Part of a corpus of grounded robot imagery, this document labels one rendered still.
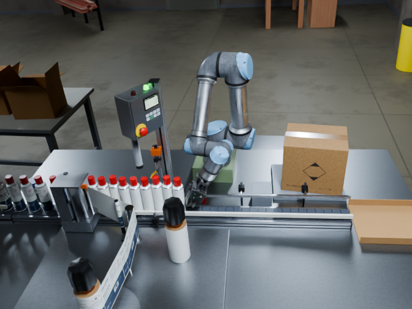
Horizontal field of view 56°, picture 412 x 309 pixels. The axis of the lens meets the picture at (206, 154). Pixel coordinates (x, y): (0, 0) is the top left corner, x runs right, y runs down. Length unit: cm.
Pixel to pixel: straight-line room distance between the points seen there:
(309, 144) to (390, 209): 50
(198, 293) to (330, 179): 87
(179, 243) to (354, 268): 73
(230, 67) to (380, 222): 99
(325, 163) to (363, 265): 50
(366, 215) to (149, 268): 104
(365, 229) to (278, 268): 47
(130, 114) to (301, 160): 85
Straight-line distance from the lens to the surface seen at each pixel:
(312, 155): 194
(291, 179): 203
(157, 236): 180
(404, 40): 606
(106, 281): 147
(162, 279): 164
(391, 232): 197
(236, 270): 170
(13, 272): 196
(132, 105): 163
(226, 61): 177
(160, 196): 185
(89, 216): 191
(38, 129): 321
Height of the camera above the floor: 212
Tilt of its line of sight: 33 degrees down
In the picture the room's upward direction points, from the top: 4 degrees counter-clockwise
